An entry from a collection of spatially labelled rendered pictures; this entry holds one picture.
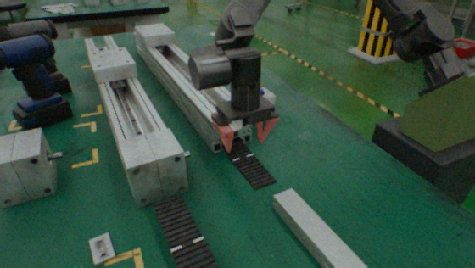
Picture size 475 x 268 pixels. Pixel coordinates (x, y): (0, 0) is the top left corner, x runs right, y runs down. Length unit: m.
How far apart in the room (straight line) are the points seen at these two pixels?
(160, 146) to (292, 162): 0.28
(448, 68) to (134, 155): 0.69
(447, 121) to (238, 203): 0.49
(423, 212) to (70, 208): 0.64
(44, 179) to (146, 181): 0.20
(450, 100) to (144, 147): 0.63
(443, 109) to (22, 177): 0.85
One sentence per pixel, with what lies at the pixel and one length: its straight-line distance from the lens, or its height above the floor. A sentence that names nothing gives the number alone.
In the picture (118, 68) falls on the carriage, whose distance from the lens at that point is 0.89.
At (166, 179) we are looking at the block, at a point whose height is 0.83.
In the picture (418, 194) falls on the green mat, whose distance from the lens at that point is 0.69.
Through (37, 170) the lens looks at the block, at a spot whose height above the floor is 0.84.
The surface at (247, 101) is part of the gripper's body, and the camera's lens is 0.56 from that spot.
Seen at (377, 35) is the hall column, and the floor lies 0.28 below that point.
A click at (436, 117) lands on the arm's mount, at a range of 0.80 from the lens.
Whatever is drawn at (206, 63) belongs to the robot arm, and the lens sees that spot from 0.51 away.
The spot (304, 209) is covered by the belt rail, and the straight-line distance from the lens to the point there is 0.54.
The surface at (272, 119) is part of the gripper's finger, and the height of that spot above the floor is 0.89.
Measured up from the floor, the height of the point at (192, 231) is 0.81.
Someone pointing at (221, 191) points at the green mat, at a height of 0.78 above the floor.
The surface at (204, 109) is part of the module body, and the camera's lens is 0.69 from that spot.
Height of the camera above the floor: 1.20
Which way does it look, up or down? 33 degrees down
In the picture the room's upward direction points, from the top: straight up
